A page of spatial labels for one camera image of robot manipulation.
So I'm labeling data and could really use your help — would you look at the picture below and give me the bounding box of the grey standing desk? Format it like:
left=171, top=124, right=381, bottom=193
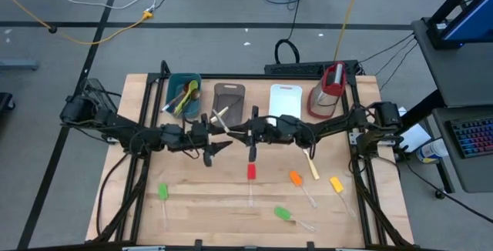
left=410, top=16, right=493, bottom=109

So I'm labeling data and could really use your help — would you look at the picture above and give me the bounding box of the thin black desk cable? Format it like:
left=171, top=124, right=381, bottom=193
left=357, top=33, right=416, bottom=64
left=379, top=42, right=419, bottom=91

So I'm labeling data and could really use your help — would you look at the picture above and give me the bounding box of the lime green silicone spoon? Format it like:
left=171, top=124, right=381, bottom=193
left=173, top=79, right=200, bottom=116

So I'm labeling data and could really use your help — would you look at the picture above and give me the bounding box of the gold metal spoon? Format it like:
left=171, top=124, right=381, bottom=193
left=177, top=88, right=202, bottom=116

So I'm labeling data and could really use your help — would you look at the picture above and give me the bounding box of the teal plastic bin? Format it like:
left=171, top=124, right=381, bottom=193
left=165, top=72, right=203, bottom=119

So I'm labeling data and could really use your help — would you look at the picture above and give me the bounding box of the grey translucent plastic bin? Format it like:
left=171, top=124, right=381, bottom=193
left=212, top=82, right=247, bottom=128

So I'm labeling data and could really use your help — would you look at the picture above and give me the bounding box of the green spatula clear handle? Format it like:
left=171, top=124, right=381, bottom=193
left=273, top=206, right=317, bottom=233
left=158, top=182, right=171, bottom=232

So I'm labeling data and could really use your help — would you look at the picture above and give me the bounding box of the black aluminium table frame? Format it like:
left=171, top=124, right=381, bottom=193
left=92, top=60, right=415, bottom=251

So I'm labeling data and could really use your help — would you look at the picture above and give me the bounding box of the black floor object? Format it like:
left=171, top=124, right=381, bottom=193
left=0, top=92, right=16, bottom=112

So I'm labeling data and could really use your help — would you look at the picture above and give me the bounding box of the black wire mesh basket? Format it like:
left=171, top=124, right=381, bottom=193
left=82, top=77, right=113, bottom=104

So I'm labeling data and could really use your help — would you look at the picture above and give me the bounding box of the dark grey spoon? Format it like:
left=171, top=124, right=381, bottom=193
left=160, top=91, right=186, bottom=113

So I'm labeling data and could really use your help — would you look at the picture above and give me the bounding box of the white bottle with label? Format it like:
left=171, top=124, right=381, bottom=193
left=415, top=138, right=450, bottom=164

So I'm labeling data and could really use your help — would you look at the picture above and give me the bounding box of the metal box grater red handle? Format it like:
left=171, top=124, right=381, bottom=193
left=307, top=61, right=347, bottom=120

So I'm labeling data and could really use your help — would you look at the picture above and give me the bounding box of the low grey desk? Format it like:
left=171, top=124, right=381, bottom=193
left=431, top=106, right=493, bottom=194

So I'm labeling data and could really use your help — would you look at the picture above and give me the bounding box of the orange spatula clear handle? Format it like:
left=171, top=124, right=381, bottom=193
left=289, top=170, right=319, bottom=209

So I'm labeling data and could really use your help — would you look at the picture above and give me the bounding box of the white plastic bin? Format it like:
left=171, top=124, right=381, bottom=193
left=268, top=84, right=303, bottom=127

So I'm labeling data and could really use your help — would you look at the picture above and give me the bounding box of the white paper sheet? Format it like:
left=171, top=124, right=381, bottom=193
left=398, top=106, right=432, bottom=154

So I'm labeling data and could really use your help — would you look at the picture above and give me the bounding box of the black vented box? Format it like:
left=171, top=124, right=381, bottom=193
left=263, top=59, right=360, bottom=77

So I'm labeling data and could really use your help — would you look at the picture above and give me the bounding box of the monitor with blue screen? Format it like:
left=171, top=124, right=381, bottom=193
left=441, top=0, right=493, bottom=45

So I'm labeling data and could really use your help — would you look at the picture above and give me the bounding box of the red spatula clear handle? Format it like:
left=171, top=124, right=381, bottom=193
left=246, top=162, right=257, bottom=209

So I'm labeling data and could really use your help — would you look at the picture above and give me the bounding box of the black hanging cable with coil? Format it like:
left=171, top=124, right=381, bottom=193
left=273, top=0, right=308, bottom=65

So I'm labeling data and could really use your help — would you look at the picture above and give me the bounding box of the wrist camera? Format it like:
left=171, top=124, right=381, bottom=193
left=253, top=118, right=273, bottom=135
left=191, top=120, right=210, bottom=139

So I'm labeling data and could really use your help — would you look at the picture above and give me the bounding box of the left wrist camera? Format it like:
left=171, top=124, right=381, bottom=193
left=191, top=120, right=210, bottom=139

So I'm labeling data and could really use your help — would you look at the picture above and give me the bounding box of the yellow spatula clear handle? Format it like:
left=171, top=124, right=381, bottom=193
left=329, top=176, right=357, bottom=220

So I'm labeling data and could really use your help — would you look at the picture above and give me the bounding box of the yellow hanging cable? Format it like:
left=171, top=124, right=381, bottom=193
left=332, top=0, right=365, bottom=62

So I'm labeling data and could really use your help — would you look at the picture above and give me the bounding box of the backlit black keyboard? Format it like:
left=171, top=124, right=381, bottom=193
left=448, top=116, right=493, bottom=159

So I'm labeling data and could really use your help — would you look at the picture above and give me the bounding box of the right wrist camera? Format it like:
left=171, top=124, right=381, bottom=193
left=253, top=118, right=273, bottom=135

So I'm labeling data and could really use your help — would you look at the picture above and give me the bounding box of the yellow floor cable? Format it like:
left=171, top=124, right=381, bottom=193
left=0, top=0, right=154, bottom=46

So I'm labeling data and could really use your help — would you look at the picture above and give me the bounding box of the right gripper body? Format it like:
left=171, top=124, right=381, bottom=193
left=248, top=106, right=300, bottom=163

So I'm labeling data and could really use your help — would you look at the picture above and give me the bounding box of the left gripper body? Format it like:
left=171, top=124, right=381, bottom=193
left=183, top=137, right=213, bottom=168

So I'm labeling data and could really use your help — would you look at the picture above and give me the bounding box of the grey cart foot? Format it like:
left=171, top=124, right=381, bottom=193
left=0, top=59, right=39, bottom=72

